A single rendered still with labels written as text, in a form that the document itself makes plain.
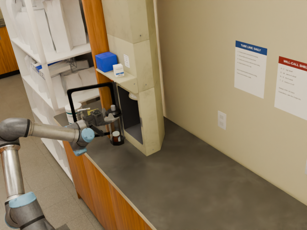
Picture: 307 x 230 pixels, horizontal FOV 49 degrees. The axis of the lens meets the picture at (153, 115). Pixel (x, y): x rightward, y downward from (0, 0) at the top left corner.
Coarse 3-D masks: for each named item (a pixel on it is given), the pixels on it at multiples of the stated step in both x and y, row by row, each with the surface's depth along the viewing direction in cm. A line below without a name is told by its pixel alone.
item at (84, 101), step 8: (96, 88) 225; (104, 88) 226; (72, 96) 224; (80, 96) 225; (88, 96) 226; (96, 96) 228; (104, 96) 229; (80, 104) 228; (88, 104) 229; (96, 104) 230; (104, 104) 232; (80, 112) 231; (88, 112) 232; (104, 120) 238; (104, 128) 240
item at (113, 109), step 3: (111, 105) 212; (114, 105) 212; (111, 108) 212; (114, 108) 212; (117, 108) 215; (108, 111) 212; (111, 111) 212; (114, 111) 212; (117, 111) 211; (120, 111) 213; (108, 114) 211; (114, 114) 210
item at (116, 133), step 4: (120, 112) 213; (120, 116) 213; (116, 120) 212; (120, 120) 214; (108, 124) 217; (112, 124) 214; (116, 124) 214; (120, 124) 215; (112, 128) 215; (116, 128) 215; (120, 128) 216; (112, 132) 217; (116, 132) 216; (120, 132) 217; (112, 136) 219; (116, 136) 218; (120, 136) 219; (124, 136) 223; (112, 140) 220; (116, 140) 219; (120, 140) 220
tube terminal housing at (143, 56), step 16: (112, 48) 212; (128, 48) 194; (144, 48) 193; (144, 64) 197; (144, 80) 201; (144, 96) 206; (160, 96) 228; (144, 112) 210; (160, 112) 229; (144, 128) 215; (160, 128) 230; (144, 144) 221; (160, 144) 231
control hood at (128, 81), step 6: (102, 72) 209; (108, 72) 208; (126, 72) 206; (114, 78) 199; (120, 78) 198; (126, 78) 197; (132, 78) 196; (120, 84) 193; (126, 84) 195; (132, 84) 197; (132, 90) 199
